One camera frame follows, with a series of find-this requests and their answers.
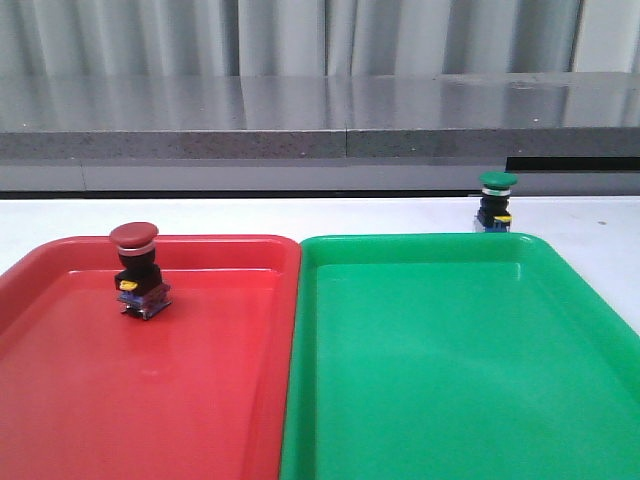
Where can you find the green mushroom push button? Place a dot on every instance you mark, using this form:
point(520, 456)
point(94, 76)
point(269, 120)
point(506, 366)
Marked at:
point(493, 215)

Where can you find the red mushroom push button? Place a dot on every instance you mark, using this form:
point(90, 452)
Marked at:
point(140, 285)

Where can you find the green plastic tray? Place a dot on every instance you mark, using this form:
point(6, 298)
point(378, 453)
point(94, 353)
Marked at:
point(456, 356)

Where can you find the red plastic tray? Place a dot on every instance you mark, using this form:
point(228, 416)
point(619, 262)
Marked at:
point(196, 392)

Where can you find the grey stone counter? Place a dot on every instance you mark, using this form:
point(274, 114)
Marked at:
point(204, 136)

